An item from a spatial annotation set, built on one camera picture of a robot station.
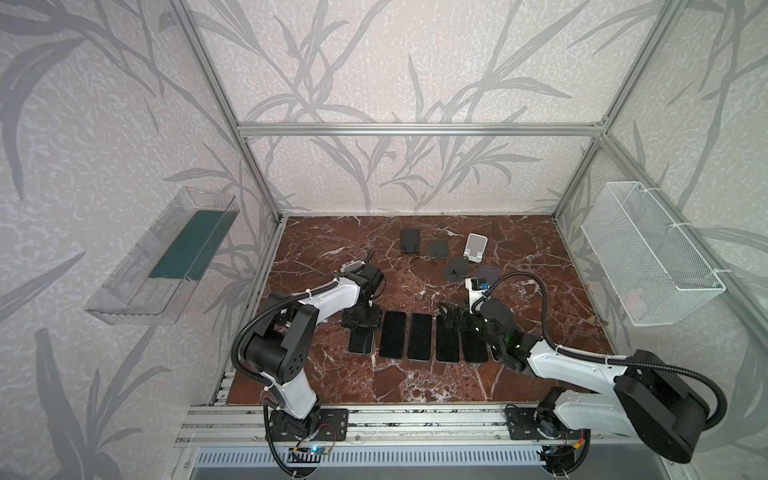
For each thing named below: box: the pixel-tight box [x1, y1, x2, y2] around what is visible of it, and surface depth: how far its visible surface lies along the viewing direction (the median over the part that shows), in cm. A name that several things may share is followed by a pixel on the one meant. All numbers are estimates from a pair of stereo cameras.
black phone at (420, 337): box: [407, 313, 433, 361], surface depth 88 cm
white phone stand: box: [462, 232, 489, 264], surface depth 107 cm
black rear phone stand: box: [400, 229, 420, 253], surface depth 110 cm
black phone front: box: [436, 314, 460, 362], surface depth 87 cm
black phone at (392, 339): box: [379, 311, 406, 358], surface depth 92 cm
